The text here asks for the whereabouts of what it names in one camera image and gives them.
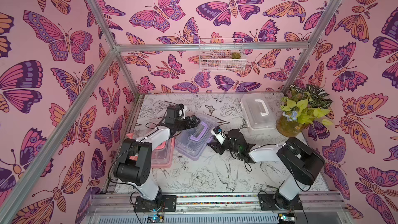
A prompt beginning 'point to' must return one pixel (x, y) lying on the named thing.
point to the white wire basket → (222, 55)
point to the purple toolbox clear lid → (190, 143)
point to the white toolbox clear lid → (257, 111)
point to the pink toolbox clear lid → (162, 155)
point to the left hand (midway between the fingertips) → (196, 120)
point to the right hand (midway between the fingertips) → (211, 139)
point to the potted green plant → (300, 107)
